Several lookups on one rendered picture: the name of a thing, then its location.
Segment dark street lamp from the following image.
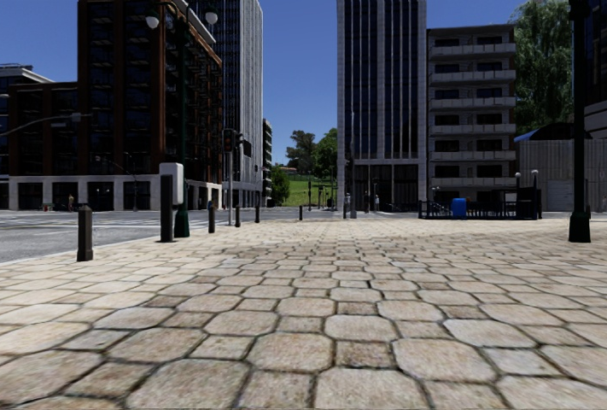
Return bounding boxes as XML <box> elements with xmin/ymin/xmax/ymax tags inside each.
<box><xmin>568</xmin><ymin>0</ymin><xmax>592</xmax><ymax>244</ymax></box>

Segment pale concrete building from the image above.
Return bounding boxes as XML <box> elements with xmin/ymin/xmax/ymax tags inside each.
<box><xmin>426</xmin><ymin>24</ymin><xmax>518</xmax><ymax>204</ymax></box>

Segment tree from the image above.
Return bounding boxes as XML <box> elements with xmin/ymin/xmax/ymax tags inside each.
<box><xmin>509</xmin><ymin>0</ymin><xmax>575</xmax><ymax>137</ymax></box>
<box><xmin>271</xmin><ymin>165</ymin><xmax>291</xmax><ymax>207</ymax></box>

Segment trees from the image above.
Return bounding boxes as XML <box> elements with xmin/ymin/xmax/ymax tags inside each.
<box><xmin>285</xmin><ymin>127</ymin><xmax>339</xmax><ymax>180</ymax></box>

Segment grey concrete building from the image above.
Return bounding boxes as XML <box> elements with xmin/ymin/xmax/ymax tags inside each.
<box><xmin>261</xmin><ymin>119</ymin><xmax>274</xmax><ymax>208</ymax></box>

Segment dark stairway railing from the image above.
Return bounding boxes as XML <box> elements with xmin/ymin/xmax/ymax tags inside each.
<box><xmin>418</xmin><ymin>169</ymin><xmax>543</xmax><ymax>221</ymax></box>

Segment white box on a post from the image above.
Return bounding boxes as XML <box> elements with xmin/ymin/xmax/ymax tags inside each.
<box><xmin>159</xmin><ymin>162</ymin><xmax>184</xmax><ymax>243</ymax></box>

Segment grey corrugated building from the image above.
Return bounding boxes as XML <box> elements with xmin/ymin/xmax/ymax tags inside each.
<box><xmin>513</xmin><ymin>121</ymin><xmax>607</xmax><ymax>214</ymax></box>

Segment traffic light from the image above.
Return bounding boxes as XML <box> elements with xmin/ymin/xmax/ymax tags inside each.
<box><xmin>222</xmin><ymin>127</ymin><xmax>253</xmax><ymax>227</ymax></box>

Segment grey pole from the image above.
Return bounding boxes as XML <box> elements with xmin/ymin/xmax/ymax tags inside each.
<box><xmin>348</xmin><ymin>109</ymin><xmax>358</xmax><ymax>220</ymax></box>

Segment green street lamp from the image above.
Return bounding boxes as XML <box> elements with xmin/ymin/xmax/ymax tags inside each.
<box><xmin>145</xmin><ymin>1</ymin><xmax>219</xmax><ymax>239</ymax></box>

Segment red brick building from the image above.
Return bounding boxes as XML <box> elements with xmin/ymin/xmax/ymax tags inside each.
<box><xmin>8</xmin><ymin>0</ymin><xmax>225</xmax><ymax>212</ymax></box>

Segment dark glass tower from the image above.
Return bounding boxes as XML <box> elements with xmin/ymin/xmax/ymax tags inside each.
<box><xmin>336</xmin><ymin>0</ymin><xmax>429</xmax><ymax>212</ymax></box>

